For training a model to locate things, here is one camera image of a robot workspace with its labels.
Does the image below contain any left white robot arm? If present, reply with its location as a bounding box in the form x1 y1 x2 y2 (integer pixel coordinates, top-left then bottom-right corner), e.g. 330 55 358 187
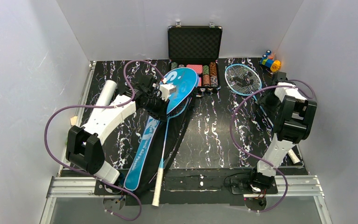
65 78 176 184

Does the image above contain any blue racket cover bag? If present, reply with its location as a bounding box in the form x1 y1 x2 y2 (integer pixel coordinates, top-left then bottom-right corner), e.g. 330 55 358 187
124 67 199 192

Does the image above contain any black poker chip case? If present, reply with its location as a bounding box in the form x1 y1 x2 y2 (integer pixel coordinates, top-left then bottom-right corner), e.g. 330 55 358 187
167 24 223 94

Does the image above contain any colourful toy block train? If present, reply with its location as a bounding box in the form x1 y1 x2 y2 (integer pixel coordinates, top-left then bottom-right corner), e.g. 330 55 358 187
259 50 282 72

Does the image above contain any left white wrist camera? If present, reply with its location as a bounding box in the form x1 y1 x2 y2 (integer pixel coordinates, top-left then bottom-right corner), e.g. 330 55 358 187
159 79 176 101

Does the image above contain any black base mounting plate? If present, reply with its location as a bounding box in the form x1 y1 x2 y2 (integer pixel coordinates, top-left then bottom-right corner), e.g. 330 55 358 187
94 167 308 206

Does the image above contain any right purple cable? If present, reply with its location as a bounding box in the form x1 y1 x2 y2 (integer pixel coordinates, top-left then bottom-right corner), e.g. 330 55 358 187
229 79 317 213

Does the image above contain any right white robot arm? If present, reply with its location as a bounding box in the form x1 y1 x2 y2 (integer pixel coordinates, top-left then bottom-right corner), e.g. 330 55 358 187
249 71 317 193

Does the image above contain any white shuttlecock tube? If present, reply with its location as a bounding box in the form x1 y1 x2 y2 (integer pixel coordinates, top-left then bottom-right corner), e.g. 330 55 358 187
89 80 117 120

